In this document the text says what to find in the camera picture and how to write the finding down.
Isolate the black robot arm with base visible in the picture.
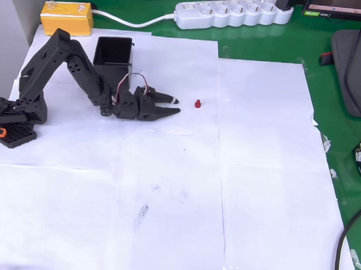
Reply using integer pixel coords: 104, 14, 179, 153
0, 25, 123, 155

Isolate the black square cup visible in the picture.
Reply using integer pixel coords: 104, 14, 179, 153
91, 36, 135, 92

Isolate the yellow cardboard box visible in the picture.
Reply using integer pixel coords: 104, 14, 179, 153
39, 0, 96, 39

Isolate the white taped paper cover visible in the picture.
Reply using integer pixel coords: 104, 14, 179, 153
0, 22, 361, 270

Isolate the white power strip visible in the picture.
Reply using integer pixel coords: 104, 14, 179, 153
173, 0, 294, 36

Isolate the green desk mat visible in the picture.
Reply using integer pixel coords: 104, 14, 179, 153
38, 0, 361, 270

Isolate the black adapter plug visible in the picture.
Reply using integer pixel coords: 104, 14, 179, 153
276, 0, 294, 11

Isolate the red black tab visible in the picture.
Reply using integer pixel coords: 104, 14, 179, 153
319, 50, 336, 67

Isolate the grey padded sleeve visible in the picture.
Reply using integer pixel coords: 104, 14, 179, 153
326, 27, 361, 118

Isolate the laptop with green sticker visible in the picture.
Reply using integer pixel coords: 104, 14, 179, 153
301, 0, 361, 22

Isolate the red white servo cable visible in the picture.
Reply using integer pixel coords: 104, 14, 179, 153
114, 72, 151, 108

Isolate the white power strip cable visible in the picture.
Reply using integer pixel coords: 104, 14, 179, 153
91, 8, 177, 30

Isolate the thin black cable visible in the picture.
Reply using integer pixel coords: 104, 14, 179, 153
341, 20, 361, 130

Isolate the thick black cable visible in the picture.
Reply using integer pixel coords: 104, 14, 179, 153
332, 197, 361, 270

